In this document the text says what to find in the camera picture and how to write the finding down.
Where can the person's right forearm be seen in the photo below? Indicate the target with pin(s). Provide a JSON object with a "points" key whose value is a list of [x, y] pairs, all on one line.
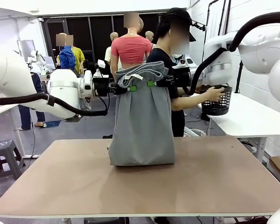
{"points": [[191, 101]]}

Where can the mannequin in cream shirt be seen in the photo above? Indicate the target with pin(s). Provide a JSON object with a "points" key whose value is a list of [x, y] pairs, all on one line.
{"points": [[108, 54]]}

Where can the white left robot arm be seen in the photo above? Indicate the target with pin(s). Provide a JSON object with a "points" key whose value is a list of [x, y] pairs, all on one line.
{"points": [[60, 86]]}

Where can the person's left hand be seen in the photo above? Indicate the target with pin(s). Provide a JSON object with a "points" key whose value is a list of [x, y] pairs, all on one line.
{"points": [[207, 88]]}

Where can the grey training pants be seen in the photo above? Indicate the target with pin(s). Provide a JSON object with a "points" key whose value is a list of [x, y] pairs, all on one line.
{"points": [[142, 128]]}

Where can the white wall board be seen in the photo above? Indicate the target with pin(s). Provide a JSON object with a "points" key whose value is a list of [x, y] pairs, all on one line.
{"points": [[25, 46]]}

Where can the blue cloth on floor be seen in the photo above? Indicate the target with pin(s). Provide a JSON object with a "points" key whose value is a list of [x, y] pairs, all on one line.
{"points": [[53, 123]]}

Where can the black garment on floor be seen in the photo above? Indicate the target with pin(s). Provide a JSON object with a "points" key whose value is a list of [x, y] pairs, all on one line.
{"points": [[107, 136]]}

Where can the person in black T-shirt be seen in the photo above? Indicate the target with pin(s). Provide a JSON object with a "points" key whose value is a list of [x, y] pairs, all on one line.
{"points": [[158, 58]]}

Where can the grey plastic stool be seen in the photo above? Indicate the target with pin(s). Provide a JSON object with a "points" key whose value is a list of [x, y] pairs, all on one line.
{"points": [[4, 151]]}

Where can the person's right hand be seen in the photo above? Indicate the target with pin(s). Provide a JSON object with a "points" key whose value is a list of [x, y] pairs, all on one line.
{"points": [[215, 94]]}

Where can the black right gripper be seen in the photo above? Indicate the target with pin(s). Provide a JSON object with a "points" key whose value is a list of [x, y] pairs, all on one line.
{"points": [[170, 82]]}

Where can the black perforated plastic basket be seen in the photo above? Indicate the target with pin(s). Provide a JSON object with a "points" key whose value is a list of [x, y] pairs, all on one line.
{"points": [[217, 108]]}

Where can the small white background robot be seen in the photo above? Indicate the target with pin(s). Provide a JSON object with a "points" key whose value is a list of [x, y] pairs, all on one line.
{"points": [[38, 59]]}

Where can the large white side table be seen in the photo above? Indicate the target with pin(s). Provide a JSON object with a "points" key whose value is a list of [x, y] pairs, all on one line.
{"points": [[247, 121]]}

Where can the black baseball cap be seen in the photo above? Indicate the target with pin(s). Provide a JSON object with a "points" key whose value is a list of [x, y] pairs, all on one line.
{"points": [[177, 14]]}

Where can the mannequin in red top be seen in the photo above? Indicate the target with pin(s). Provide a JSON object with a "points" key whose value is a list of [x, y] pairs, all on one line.
{"points": [[130, 49]]}

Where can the black wall pipe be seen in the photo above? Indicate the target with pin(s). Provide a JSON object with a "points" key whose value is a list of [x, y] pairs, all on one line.
{"points": [[209, 14]]}

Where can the figure in blue jeans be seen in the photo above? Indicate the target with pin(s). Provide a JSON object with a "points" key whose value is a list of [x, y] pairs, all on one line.
{"points": [[25, 116]]}

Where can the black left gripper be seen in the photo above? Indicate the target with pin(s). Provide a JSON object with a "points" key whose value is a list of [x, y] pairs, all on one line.
{"points": [[101, 87]]}

